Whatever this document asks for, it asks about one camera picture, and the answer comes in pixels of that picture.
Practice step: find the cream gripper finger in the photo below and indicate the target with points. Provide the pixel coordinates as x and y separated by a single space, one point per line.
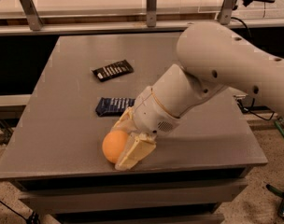
126 122
138 146

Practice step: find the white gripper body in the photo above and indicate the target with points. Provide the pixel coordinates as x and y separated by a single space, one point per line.
149 111

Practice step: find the orange fruit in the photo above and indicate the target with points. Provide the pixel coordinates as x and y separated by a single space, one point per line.
113 145

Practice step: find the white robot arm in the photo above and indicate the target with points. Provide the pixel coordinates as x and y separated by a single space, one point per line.
211 58

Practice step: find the blue rxbar wrapper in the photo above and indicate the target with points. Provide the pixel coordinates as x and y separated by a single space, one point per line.
111 107

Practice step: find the black rxbar chocolate wrapper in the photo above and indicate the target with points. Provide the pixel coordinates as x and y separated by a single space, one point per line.
113 70

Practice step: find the grey table with drawers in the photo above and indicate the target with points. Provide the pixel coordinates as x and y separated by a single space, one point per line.
55 157

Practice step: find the green floor tool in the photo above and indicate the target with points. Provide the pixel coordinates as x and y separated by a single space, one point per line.
283 134

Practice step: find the middle metal bracket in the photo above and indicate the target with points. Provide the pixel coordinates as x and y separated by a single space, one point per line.
151 6

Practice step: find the metal bracket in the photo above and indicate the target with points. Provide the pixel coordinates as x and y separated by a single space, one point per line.
225 14
30 8
151 6

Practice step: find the right metal bracket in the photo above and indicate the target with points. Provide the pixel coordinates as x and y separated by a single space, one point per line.
225 14

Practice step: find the left metal bracket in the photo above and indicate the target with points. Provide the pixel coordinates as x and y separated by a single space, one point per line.
30 8

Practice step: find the long metal counter rail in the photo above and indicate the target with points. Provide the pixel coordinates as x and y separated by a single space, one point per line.
98 24

